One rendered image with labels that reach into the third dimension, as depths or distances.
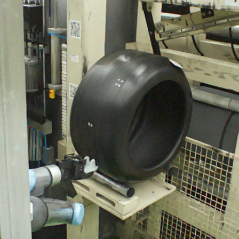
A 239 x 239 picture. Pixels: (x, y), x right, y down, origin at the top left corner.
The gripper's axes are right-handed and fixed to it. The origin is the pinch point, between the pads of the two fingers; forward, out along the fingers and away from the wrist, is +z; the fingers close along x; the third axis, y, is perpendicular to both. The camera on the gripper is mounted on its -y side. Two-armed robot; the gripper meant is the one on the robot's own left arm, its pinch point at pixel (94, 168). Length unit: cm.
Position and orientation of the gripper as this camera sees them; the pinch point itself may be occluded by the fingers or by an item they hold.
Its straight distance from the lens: 164.1
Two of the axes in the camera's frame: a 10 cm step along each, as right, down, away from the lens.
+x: -7.2, -2.8, 6.4
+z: 6.9, -1.1, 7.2
